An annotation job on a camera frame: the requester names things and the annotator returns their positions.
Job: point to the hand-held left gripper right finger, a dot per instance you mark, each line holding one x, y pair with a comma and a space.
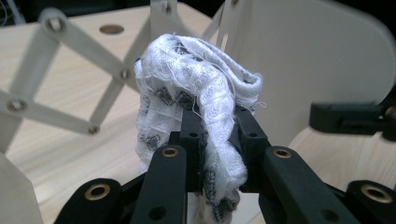
286, 186

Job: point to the white cloth with dark pattern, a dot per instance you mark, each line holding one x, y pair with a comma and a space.
193, 71

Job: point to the round dark table grommet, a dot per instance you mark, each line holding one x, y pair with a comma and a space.
111, 29

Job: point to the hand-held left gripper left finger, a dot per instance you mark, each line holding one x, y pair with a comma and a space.
165, 186

